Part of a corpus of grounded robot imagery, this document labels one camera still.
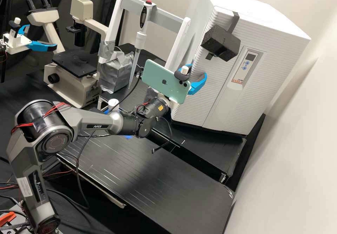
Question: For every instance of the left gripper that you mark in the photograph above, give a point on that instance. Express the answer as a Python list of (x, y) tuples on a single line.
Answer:
[(17, 44)]

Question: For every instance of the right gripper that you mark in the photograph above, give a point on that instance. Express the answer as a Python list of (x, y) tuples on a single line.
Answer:
[(173, 103)]

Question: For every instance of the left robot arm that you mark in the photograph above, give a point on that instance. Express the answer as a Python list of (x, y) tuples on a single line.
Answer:
[(2, 49)]

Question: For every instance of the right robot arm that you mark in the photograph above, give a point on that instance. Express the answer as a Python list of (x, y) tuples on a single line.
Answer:
[(92, 118)]

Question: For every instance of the incubator door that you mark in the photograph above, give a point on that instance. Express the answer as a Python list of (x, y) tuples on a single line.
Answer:
[(210, 97)]

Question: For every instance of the left phone holder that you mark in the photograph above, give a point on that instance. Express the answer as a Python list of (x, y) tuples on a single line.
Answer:
[(17, 20)]

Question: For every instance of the cream microscope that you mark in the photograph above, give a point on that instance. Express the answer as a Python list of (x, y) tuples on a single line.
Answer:
[(73, 83)]

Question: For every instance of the white pipette stand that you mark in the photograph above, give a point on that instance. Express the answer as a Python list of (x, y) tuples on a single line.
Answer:
[(168, 14)]

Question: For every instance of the pipette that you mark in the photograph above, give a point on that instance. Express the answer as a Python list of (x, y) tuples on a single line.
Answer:
[(143, 15)]

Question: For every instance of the small bottle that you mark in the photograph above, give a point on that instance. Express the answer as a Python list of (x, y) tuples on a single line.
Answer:
[(113, 104)]

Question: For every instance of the white incubator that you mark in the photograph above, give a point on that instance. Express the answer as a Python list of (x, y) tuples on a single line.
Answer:
[(263, 12)]

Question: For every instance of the right wrist camera phone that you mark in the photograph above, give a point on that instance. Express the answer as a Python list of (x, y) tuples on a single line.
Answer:
[(160, 78)]

